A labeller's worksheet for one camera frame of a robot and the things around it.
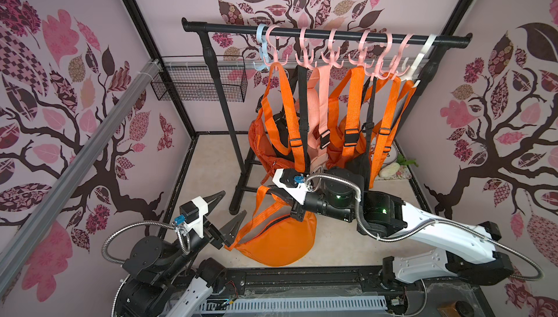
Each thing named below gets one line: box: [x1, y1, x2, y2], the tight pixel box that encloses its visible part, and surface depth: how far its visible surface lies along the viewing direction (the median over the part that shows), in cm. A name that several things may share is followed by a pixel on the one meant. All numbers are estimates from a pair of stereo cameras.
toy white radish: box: [379, 154, 419, 179], surface depth 103 cm
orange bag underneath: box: [225, 186, 317, 267], surface depth 75 cm
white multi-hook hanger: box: [401, 34, 438, 88], surface depth 52 cm
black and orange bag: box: [270, 62, 311, 171], surface depth 64 cm
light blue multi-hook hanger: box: [252, 23, 269, 71], surface depth 55 cm
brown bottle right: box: [437, 300, 475, 317], surface depth 63 cm
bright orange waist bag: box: [364, 75, 418, 189], surface depth 61 cm
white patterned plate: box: [380, 141, 399, 169], surface depth 112 cm
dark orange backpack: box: [326, 66, 367, 170], surface depth 65 cm
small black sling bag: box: [345, 77, 378, 191], surface depth 65 cm
